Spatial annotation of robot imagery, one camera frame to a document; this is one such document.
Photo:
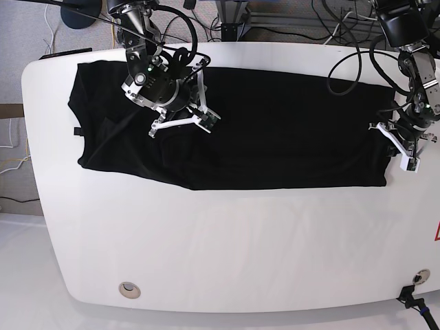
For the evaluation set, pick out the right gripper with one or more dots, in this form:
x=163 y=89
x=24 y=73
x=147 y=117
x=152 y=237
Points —
x=178 y=100

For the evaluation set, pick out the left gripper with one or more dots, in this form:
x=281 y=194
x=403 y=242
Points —
x=401 y=141

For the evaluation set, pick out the black T-shirt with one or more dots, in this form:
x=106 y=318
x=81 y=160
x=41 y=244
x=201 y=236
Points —
x=276 y=130

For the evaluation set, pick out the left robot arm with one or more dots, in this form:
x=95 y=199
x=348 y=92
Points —
x=406 y=26

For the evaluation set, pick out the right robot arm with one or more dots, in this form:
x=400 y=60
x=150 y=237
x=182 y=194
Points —
x=142 y=40

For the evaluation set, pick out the black table leg block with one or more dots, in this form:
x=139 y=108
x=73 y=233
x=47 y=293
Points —
x=231 y=32

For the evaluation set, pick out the red warning sticker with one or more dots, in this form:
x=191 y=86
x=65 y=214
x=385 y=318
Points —
x=437 y=235

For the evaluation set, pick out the round dark stand base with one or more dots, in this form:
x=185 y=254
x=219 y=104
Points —
x=80 y=14

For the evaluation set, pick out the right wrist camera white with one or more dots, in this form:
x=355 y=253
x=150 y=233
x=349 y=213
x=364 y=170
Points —
x=208 y=120

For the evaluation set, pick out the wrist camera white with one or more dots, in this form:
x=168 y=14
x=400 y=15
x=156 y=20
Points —
x=409 y=163
x=208 y=120

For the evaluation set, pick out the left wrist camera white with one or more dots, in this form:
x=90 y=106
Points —
x=409 y=163

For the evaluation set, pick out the table cable grommet right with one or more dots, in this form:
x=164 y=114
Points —
x=421 y=277

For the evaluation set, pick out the table cable grommet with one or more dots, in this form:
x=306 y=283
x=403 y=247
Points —
x=421 y=277
x=129 y=290

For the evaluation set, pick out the black clamp with cable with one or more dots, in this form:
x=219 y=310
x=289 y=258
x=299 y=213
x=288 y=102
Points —
x=407 y=299

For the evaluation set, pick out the table cable grommet left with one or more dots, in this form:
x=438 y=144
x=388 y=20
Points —
x=129 y=290

